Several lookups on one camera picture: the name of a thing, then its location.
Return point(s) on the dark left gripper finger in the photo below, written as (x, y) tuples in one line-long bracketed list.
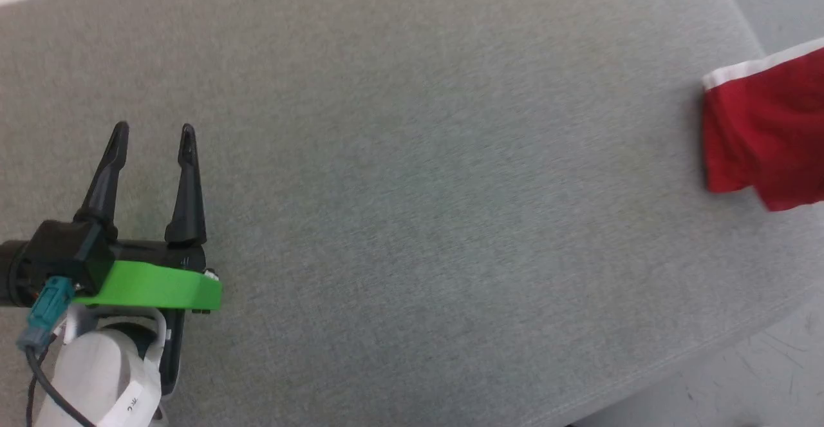
[(188, 201), (103, 185)]

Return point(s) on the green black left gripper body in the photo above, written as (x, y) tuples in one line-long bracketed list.
[(154, 285)]

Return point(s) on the red garment with white trim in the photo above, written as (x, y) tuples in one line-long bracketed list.
[(772, 131)]

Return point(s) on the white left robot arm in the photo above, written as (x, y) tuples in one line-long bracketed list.
[(96, 375)]

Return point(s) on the grey fabric sofa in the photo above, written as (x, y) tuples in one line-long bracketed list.
[(412, 189)]

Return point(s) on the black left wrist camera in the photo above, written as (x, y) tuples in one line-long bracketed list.
[(64, 253)]

